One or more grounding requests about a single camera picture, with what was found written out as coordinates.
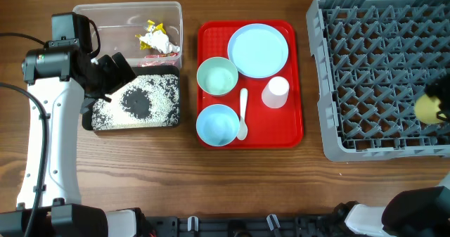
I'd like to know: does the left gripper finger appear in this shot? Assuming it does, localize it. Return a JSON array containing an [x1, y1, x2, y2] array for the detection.
[[112, 52, 136, 86], [98, 55, 124, 94]]

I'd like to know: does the yellow plastic cup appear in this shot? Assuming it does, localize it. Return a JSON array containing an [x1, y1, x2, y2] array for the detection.
[[414, 94, 443, 124]]

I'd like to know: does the white tissue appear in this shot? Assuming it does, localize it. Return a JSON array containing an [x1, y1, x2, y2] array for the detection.
[[139, 30, 181, 54]]

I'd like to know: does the red snack wrapper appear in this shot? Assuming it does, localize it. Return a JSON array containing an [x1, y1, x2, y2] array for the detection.
[[144, 53, 179, 58]]

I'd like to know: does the yellow snack wrapper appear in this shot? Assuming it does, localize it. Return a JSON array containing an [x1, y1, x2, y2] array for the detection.
[[135, 20, 167, 50]]

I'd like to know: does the pale green bowl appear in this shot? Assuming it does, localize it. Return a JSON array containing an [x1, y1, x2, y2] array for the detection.
[[196, 57, 239, 96]]

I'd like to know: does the light blue bowl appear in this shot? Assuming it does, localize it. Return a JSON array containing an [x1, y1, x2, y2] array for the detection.
[[195, 104, 240, 147]]

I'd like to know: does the white plastic spoon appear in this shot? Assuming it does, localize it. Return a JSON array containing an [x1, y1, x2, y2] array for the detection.
[[237, 88, 248, 141]]

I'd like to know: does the light blue plate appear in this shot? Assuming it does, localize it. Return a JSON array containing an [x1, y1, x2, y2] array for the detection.
[[227, 23, 289, 79]]

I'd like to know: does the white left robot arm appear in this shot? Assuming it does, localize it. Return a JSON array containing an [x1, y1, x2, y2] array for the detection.
[[1, 12, 145, 236]]

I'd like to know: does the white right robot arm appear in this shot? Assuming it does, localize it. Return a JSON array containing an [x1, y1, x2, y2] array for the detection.
[[343, 75, 449, 236]]

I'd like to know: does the grey dishwasher rack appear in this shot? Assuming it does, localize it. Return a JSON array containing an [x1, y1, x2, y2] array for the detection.
[[306, 0, 449, 162]]

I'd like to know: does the black plastic bin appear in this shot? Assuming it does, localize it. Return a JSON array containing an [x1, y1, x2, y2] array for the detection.
[[82, 65, 181, 132]]

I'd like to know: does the white rice pile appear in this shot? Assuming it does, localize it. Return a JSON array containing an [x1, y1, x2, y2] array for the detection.
[[91, 73, 180, 131]]

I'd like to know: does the clear plastic bin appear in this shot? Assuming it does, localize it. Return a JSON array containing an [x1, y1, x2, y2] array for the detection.
[[73, 1, 184, 68]]

